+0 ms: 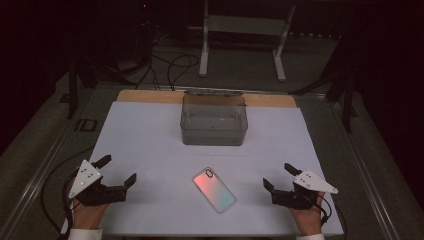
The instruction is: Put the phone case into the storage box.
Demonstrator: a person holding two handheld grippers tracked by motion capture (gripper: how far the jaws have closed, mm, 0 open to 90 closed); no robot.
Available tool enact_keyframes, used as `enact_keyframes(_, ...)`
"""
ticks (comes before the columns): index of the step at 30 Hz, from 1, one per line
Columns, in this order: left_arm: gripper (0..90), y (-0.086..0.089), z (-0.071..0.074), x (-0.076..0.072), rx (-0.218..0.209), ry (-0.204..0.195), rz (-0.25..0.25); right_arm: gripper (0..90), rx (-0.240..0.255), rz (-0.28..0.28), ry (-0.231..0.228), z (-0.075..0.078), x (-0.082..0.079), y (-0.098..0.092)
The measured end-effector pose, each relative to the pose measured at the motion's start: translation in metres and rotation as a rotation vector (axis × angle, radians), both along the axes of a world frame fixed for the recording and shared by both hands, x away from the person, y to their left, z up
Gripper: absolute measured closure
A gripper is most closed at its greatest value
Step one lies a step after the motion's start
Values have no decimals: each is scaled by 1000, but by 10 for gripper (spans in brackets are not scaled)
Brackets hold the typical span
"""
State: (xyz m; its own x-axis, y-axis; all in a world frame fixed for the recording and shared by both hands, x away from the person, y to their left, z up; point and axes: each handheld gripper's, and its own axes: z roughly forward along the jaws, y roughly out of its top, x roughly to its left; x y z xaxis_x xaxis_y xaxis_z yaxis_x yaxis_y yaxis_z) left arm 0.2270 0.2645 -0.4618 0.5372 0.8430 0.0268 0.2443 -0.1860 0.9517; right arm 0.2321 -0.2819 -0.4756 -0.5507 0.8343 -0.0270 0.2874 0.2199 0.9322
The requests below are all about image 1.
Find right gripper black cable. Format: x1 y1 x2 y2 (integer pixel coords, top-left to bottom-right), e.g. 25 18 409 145
313 193 348 240

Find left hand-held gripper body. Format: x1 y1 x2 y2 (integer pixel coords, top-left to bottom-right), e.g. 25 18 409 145
68 159 128 207

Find white table mat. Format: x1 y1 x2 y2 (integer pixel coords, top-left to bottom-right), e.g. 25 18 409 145
60 101 344 237

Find iridescent phone case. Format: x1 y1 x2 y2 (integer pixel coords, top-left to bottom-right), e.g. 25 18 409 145
192 166 238 214

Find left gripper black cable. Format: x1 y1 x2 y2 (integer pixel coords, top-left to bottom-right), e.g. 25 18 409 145
40 145 98 240

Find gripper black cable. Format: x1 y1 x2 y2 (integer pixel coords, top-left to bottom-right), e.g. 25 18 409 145
313 193 348 240
40 145 98 240

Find person's left hand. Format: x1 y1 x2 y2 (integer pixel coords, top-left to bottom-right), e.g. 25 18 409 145
72 199 110 231

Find white metal stand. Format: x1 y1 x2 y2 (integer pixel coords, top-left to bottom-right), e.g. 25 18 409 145
198 0 297 83

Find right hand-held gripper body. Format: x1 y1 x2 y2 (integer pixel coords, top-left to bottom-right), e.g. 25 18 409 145
271 169 339 211

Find black tripod stand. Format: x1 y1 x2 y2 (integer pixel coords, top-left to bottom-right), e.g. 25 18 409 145
59 49 136 120
289 33 360 134

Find black floor socket plate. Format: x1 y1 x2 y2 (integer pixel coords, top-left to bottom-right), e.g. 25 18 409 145
74 118 99 133

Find transparent plastic storage box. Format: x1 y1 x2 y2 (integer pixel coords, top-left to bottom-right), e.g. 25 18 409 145
179 89 249 147

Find person's right hand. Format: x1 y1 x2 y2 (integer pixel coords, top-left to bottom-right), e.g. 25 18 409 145
289 192 327 236

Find black floor cables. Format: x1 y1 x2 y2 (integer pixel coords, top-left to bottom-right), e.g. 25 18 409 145
133 19 201 92

